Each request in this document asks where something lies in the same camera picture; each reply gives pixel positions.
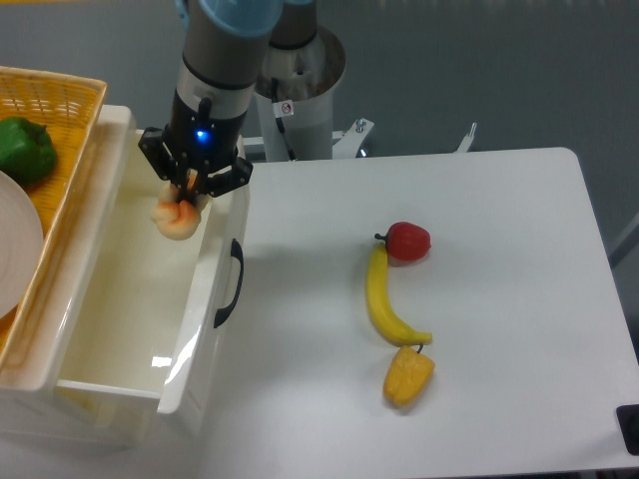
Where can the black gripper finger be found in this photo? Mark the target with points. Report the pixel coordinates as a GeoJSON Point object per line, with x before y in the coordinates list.
{"type": "Point", "coordinates": [195, 183]}
{"type": "Point", "coordinates": [179, 182]}

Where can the yellow bell pepper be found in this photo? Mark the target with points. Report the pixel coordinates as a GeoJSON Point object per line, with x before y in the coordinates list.
{"type": "Point", "coordinates": [408, 374]}

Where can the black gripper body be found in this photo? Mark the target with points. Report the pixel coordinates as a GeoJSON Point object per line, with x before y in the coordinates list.
{"type": "Point", "coordinates": [198, 141]}

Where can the yellow banana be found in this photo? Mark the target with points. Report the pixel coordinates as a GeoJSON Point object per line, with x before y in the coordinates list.
{"type": "Point", "coordinates": [387, 323]}

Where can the open white upper drawer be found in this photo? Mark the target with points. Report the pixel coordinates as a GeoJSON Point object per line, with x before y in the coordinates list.
{"type": "Point", "coordinates": [156, 344]}

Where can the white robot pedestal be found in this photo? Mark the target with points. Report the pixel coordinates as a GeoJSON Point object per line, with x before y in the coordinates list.
{"type": "Point", "coordinates": [294, 98]}

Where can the yellow woven basket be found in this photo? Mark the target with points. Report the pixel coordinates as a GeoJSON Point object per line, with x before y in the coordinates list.
{"type": "Point", "coordinates": [47, 119]}

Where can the red bell pepper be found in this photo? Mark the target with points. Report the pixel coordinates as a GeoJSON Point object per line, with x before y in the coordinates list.
{"type": "Point", "coordinates": [405, 241]}

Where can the green bell pepper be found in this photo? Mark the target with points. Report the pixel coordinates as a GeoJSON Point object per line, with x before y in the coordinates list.
{"type": "Point", "coordinates": [27, 152]}

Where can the black drawer handle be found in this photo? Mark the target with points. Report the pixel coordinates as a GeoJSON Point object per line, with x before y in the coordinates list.
{"type": "Point", "coordinates": [234, 286]}

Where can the white drawer cabinet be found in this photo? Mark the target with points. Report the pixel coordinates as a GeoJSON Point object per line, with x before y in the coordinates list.
{"type": "Point", "coordinates": [39, 394]}

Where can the round bread roll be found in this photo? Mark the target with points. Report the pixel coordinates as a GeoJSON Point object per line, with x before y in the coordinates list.
{"type": "Point", "coordinates": [177, 219]}

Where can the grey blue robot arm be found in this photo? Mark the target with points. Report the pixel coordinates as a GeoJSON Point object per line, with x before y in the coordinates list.
{"type": "Point", "coordinates": [224, 52]}

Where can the black object at table edge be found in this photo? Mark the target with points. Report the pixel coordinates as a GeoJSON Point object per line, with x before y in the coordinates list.
{"type": "Point", "coordinates": [628, 419]}

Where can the white plate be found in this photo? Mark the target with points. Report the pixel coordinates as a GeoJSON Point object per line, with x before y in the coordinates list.
{"type": "Point", "coordinates": [21, 242]}

